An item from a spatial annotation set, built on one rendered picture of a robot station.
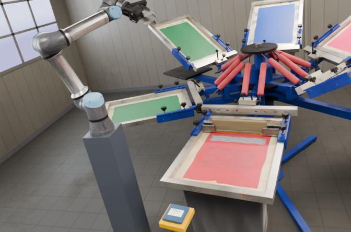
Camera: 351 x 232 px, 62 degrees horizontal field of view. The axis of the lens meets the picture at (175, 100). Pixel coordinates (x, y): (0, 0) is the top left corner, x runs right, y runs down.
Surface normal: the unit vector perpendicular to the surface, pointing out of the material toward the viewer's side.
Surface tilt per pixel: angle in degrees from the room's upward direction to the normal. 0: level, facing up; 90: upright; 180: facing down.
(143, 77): 90
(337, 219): 0
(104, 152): 90
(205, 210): 93
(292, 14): 32
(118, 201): 90
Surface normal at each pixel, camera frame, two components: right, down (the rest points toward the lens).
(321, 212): -0.17, -0.91
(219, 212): -0.49, 0.43
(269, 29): -0.36, -0.55
